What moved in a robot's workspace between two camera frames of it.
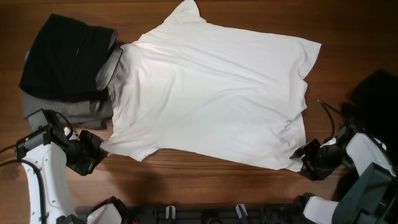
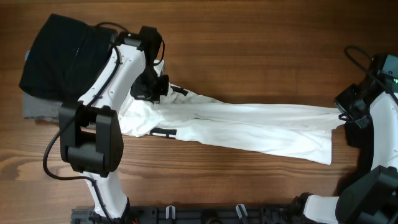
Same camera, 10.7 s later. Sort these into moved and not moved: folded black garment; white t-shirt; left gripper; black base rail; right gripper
Moved: right gripper; white t-shirt; left gripper
Not moved: folded black garment; black base rail
